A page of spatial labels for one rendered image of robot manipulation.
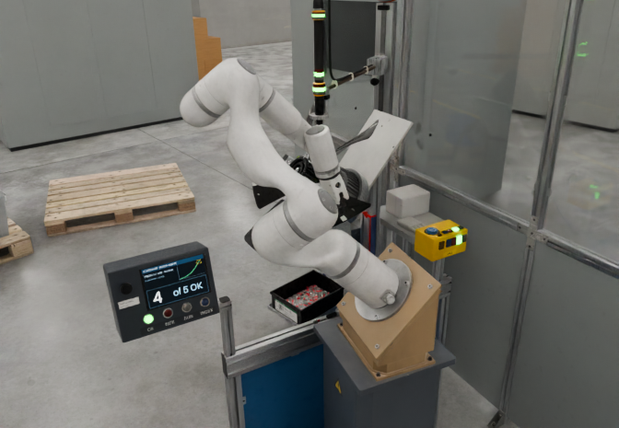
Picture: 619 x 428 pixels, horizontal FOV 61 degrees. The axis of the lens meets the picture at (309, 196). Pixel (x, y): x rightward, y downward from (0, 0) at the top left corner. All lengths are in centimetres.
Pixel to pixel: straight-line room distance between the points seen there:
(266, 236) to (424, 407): 71
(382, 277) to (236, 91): 61
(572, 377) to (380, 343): 109
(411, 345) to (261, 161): 63
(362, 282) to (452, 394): 155
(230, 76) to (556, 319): 157
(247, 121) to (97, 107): 617
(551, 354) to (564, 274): 36
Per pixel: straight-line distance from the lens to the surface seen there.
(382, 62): 241
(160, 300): 143
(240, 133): 128
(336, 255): 130
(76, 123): 738
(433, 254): 189
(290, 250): 127
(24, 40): 712
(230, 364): 168
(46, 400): 307
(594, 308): 216
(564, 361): 234
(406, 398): 158
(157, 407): 283
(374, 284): 139
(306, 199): 120
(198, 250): 142
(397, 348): 144
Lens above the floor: 192
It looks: 23 degrees down
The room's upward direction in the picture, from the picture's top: 1 degrees counter-clockwise
